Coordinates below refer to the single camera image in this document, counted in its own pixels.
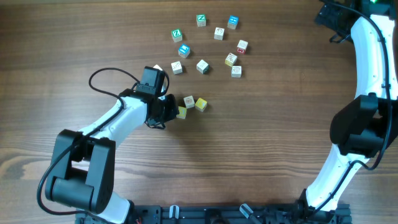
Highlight white block lower left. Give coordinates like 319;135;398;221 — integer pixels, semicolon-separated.
171;61;183;75

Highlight yellow sided picture block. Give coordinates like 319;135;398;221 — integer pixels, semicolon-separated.
225;53;238;67

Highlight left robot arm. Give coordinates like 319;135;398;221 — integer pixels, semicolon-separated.
37;89;178;223

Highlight white block lower right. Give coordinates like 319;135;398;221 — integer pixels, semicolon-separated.
231;66;242;78

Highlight white teal block centre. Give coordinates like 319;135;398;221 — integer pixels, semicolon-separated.
197;60;209;74

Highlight red M block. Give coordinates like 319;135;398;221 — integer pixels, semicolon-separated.
237;40;248;54

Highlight green z block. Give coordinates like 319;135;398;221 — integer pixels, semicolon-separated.
197;14;206;27
171;29;183;42

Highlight blue block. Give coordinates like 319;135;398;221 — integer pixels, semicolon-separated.
227;15;239;30
178;44;190;58

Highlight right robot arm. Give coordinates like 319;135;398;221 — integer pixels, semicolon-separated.
295;1;397;222

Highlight green Z block left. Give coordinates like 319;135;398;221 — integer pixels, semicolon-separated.
171;29;183;42

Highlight white block upper middle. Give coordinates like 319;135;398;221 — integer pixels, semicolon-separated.
214;27;224;40

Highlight green Z block top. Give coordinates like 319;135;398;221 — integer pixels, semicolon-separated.
197;14;206;27

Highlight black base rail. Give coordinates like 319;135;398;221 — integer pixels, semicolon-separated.
74;203;353;224

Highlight white green block far left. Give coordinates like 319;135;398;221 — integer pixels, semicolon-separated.
153;65;163;71

